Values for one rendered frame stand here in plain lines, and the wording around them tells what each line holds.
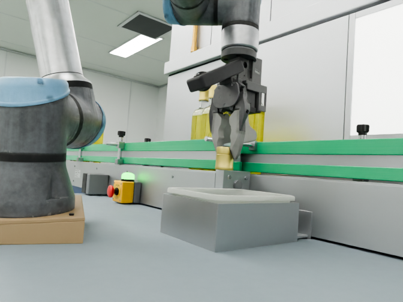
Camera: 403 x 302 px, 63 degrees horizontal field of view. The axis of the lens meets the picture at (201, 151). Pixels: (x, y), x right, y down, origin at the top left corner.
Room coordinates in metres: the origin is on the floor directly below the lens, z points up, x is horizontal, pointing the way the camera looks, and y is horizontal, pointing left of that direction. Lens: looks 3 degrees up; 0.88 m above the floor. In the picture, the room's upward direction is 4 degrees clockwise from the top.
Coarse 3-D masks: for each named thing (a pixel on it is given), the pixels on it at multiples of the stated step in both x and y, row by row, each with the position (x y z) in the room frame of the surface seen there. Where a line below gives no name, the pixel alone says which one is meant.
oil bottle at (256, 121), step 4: (264, 112) 0.94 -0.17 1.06; (248, 116) 0.92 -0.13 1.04; (252, 116) 0.91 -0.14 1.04; (256, 116) 0.92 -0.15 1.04; (260, 116) 0.93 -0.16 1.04; (252, 120) 0.91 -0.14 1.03; (256, 120) 0.92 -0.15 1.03; (260, 120) 0.93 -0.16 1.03; (252, 124) 0.91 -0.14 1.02; (256, 124) 0.92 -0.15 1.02; (260, 124) 0.93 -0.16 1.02; (256, 128) 0.92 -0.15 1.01; (260, 128) 0.93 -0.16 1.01; (260, 132) 0.93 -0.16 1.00; (260, 136) 0.93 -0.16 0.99; (256, 140) 0.92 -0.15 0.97; (260, 140) 0.94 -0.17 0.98; (252, 172) 0.92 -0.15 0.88; (256, 172) 0.93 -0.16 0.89
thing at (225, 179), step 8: (216, 176) 0.82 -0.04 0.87; (224, 176) 0.80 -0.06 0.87; (232, 176) 0.82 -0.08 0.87; (240, 176) 0.84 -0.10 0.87; (248, 176) 0.85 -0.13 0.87; (216, 184) 0.82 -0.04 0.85; (224, 184) 0.80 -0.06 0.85; (232, 184) 0.82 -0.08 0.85; (240, 184) 0.83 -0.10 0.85; (248, 184) 0.85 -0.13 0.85
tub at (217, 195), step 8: (176, 192) 0.63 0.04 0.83; (184, 192) 0.61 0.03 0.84; (192, 192) 0.59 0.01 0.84; (200, 192) 0.58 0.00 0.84; (208, 192) 0.73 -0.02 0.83; (216, 192) 0.75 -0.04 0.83; (224, 192) 0.76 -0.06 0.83; (232, 192) 0.78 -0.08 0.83; (240, 192) 0.79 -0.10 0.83; (248, 192) 0.77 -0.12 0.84; (256, 192) 0.75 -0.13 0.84; (264, 192) 0.74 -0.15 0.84; (208, 200) 0.57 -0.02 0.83; (216, 200) 0.55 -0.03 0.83; (224, 200) 0.55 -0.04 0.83; (232, 200) 0.56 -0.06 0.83; (240, 200) 0.57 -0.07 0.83; (248, 200) 0.58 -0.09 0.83; (256, 200) 0.59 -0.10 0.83; (264, 200) 0.61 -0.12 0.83; (272, 200) 0.62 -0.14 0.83; (280, 200) 0.63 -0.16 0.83; (288, 200) 0.65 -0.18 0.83
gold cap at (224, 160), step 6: (216, 150) 0.63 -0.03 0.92; (222, 150) 0.62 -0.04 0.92; (228, 150) 0.62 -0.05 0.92; (216, 156) 0.63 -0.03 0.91; (222, 156) 0.62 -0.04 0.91; (228, 156) 0.62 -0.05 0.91; (216, 162) 0.63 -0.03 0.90; (222, 162) 0.62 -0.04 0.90; (228, 162) 0.62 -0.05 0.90; (216, 168) 0.63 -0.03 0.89; (222, 168) 0.62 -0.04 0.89; (228, 168) 0.62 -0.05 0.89
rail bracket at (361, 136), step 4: (360, 124) 0.74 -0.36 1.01; (364, 124) 0.74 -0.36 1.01; (356, 128) 0.76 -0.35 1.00; (360, 128) 0.74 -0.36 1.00; (364, 128) 0.73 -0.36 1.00; (368, 128) 0.74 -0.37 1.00; (360, 132) 0.74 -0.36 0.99; (364, 132) 0.74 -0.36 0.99; (360, 136) 0.74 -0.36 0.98; (364, 136) 0.74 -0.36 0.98; (356, 180) 0.74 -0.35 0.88; (360, 180) 0.74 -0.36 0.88; (364, 180) 0.73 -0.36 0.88; (368, 180) 0.74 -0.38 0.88
